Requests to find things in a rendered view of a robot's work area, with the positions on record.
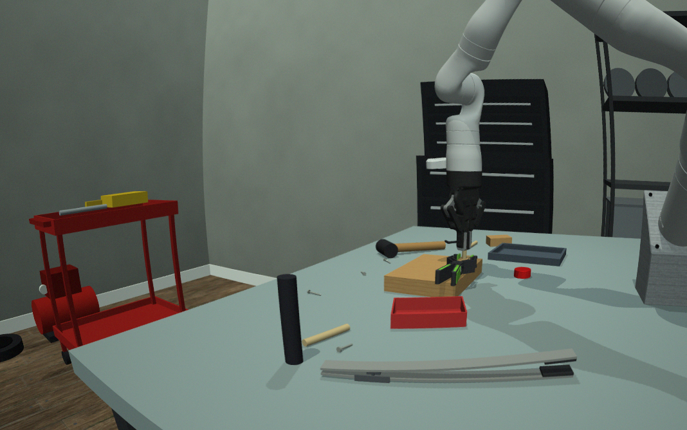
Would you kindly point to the black cylinder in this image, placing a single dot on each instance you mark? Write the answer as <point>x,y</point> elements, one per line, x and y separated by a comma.
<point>290,320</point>

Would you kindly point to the red open tray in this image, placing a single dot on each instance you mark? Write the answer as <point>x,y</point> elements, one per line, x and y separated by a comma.
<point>427,312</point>

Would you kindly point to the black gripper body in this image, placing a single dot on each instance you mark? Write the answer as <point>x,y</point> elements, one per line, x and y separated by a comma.
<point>463,184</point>

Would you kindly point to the light brown wooden board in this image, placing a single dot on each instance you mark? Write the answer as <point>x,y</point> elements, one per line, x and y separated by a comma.
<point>417,277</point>

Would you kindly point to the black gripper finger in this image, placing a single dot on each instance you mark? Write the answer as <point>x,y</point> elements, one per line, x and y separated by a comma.
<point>453,221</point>
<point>480,206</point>

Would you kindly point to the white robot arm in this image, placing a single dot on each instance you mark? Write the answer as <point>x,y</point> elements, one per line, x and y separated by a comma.
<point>634,27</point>

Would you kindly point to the black mallet with wooden handle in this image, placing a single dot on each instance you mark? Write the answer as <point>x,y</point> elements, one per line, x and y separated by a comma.
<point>390,250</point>

